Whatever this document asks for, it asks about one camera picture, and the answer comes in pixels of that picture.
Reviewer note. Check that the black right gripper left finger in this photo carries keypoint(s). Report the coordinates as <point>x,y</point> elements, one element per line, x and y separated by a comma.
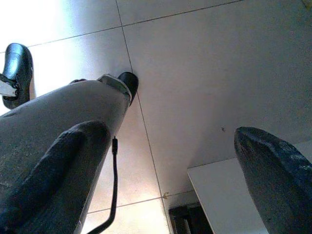
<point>56,175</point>

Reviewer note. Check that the black robot left foot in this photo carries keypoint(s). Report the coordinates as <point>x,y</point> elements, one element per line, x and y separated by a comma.
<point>17,61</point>

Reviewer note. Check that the grey robot right leg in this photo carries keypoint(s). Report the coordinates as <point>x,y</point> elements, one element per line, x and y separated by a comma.
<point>61,104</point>

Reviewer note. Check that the black robot right foot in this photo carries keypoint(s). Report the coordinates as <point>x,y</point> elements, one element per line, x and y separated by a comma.
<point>130,81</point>

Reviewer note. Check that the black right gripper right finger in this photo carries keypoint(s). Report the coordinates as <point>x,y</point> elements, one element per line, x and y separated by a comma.
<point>280,185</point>

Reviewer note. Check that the black robot foot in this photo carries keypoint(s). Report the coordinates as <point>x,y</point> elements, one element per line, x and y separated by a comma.
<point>130,81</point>
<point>17,61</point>

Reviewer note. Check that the white furniture panel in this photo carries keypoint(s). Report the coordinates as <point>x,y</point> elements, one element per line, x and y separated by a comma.
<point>219,195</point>

